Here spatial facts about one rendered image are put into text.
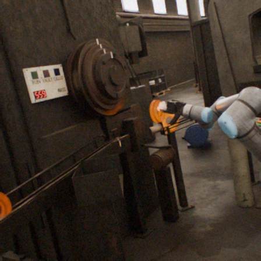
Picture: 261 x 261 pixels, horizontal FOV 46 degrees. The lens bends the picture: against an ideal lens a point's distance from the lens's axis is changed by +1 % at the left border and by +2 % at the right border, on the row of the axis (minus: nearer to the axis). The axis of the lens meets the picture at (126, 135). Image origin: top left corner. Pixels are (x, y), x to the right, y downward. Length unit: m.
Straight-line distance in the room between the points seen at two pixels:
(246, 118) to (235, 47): 2.95
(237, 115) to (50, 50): 1.09
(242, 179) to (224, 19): 2.59
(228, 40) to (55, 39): 2.93
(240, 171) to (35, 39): 1.61
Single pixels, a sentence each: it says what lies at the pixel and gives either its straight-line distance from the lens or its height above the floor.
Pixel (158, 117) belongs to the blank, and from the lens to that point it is 2.08.
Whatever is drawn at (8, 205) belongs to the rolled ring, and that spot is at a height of 0.65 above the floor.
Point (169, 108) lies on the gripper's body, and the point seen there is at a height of 0.84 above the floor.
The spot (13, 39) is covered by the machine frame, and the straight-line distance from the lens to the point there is 1.75.
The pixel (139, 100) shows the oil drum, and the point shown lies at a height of 0.69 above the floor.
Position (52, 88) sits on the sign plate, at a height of 1.12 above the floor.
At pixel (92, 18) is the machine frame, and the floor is 1.51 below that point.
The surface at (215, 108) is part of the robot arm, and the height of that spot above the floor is 0.78.
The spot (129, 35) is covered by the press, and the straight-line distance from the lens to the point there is 9.93.
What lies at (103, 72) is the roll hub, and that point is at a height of 1.15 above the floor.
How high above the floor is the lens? 1.11
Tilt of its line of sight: 11 degrees down
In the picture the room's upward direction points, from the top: 12 degrees counter-clockwise
